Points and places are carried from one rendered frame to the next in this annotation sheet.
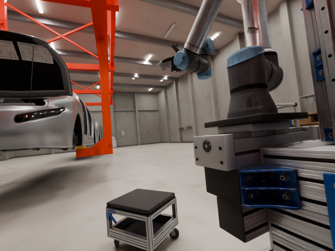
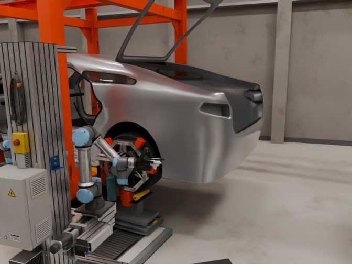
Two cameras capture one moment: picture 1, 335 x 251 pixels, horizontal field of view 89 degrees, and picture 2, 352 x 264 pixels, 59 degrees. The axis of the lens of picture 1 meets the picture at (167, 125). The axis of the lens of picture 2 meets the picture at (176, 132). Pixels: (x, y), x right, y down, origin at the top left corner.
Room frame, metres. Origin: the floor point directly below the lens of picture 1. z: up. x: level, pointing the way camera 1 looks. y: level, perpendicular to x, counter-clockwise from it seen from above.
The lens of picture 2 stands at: (2.64, -1.39, 1.87)
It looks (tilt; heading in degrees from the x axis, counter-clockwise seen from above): 12 degrees down; 136
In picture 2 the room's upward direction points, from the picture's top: 1 degrees counter-clockwise
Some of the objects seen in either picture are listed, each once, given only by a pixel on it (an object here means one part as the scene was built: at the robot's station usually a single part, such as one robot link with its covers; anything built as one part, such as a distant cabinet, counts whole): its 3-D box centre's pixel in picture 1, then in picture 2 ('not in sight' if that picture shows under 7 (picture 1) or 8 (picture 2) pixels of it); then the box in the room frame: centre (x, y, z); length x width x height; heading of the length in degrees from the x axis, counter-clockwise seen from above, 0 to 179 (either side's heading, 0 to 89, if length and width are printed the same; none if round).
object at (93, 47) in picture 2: not in sight; (94, 73); (-3.10, 1.87, 1.75); 0.19 x 0.19 x 2.45; 19
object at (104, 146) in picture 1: (91, 96); not in sight; (3.50, 1.51, 1.75); 0.68 x 0.16 x 2.45; 109
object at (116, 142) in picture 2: not in sight; (125, 165); (-0.03, 0.43, 0.85); 0.54 x 0.07 x 0.54; 19
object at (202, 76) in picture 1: (201, 66); (122, 175); (0.84, -0.20, 1.12); 0.11 x 0.08 x 0.11; 130
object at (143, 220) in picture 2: not in sight; (136, 205); (-0.08, 0.59, 0.32); 0.40 x 0.30 x 0.28; 19
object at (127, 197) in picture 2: not in sight; (129, 196); (-0.04, 0.46, 0.48); 0.16 x 0.12 x 0.17; 109
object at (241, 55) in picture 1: (246, 69); (93, 186); (0.57, -0.29, 0.98); 0.13 x 0.12 x 0.14; 130
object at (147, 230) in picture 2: not in sight; (137, 220); (-0.09, 0.59, 0.13); 0.50 x 0.36 x 0.10; 19
